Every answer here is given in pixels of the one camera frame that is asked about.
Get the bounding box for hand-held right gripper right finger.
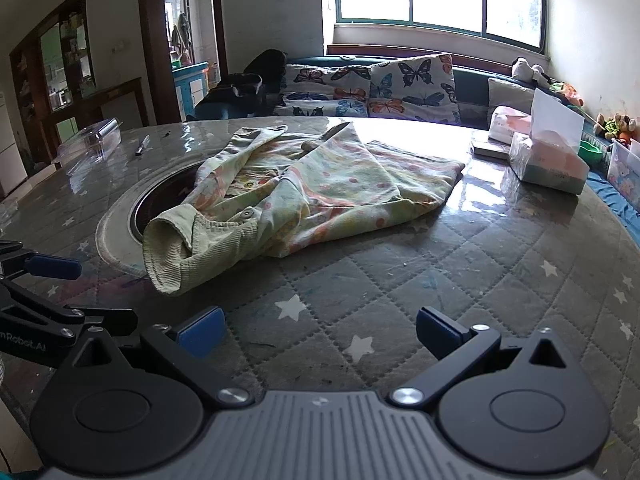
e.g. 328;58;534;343
387;306;583;408

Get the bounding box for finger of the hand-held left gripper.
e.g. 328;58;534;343
0;280;138;343
0;241;83;282

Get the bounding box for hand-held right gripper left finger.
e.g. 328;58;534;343
62;306;256;408

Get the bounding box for patterned green child's shirt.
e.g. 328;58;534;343
142;121;466;297

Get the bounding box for hanging clothes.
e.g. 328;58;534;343
171;12;193;61

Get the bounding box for round built-in hotplate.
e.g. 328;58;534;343
95;162;221;281

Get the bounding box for clear plastic container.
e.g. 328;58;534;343
54;119;123;168

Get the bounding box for white refrigerator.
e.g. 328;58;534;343
0;92;28;198

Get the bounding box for dark wooden sideboard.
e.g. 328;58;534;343
50;77;151;136

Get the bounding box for dark wooden cabinet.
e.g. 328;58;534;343
9;0;101;171

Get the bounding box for thin flat notebook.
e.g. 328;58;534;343
470;139;513;161

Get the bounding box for soft tissue pack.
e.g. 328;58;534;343
507;130;591;196

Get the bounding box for pink tissue pack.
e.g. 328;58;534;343
487;106;533;145

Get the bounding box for blue cloth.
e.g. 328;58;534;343
585;170;640;241

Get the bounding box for blue and white cabinet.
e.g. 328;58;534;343
172;61;210;118

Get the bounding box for butterfly print cushion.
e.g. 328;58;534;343
272;62;373;118
367;53;463;126

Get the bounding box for black open bag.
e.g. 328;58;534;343
205;74;264;111

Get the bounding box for white tissue sheet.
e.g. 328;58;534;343
530;89;585;141

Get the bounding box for teal sofa bench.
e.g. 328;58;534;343
285;52;551;131

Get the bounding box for clear plastic storage box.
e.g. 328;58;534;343
606;139;640;198

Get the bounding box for white cushion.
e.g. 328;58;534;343
487;77;538;116

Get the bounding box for orange and green plush toy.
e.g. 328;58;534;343
550;82;585;107

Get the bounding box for group of brown plush toys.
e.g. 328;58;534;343
592;112;638;143

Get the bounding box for black backpack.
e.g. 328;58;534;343
244;49;288;106

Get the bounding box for dark wooden door frame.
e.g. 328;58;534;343
136;0;231;123

